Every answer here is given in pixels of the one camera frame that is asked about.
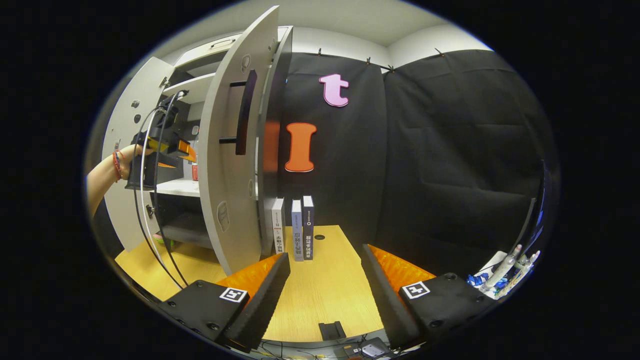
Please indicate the clear red-label plastic bottle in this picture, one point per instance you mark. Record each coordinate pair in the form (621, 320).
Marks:
(195, 171)

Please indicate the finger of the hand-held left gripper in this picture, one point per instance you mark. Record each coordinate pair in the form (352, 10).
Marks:
(186, 150)
(167, 164)

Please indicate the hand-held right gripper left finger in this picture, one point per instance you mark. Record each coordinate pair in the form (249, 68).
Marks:
(265, 305)

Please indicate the black backdrop cloth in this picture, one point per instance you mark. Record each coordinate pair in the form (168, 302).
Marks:
(440, 160)

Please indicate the white book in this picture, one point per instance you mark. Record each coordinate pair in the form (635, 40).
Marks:
(278, 225)

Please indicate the light grey book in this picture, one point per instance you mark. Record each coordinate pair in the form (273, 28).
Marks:
(297, 230)

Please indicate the white cabinet shelf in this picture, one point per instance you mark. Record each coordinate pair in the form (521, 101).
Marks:
(180, 187)
(197, 87)

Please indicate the pink green small object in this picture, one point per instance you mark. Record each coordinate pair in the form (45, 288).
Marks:
(161, 238)

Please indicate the white open cabinet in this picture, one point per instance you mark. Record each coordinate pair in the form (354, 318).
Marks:
(275, 150)

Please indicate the dark navy book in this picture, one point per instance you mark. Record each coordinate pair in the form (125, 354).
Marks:
(308, 225)

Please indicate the small black block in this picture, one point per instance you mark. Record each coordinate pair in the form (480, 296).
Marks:
(331, 330)

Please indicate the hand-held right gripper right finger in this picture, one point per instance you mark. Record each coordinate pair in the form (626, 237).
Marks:
(382, 300)

